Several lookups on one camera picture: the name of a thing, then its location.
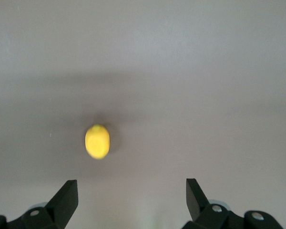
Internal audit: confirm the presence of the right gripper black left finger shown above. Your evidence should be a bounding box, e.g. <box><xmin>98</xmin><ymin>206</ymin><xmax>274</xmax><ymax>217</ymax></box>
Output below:
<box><xmin>0</xmin><ymin>180</ymin><xmax>79</xmax><ymax>229</ymax></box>

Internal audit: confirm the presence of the yellow lemon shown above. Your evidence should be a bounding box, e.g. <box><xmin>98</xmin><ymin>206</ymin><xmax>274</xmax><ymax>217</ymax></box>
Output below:
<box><xmin>84</xmin><ymin>124</ymin><xmax>111</xmax><ymax>159</ymax></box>

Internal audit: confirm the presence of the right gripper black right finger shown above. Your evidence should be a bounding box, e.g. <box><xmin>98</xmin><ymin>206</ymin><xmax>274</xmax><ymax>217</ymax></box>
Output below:
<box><xmin>182</xmin><ymin>178</ymin><xmax>284</xmax><ymax>229</ymax></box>

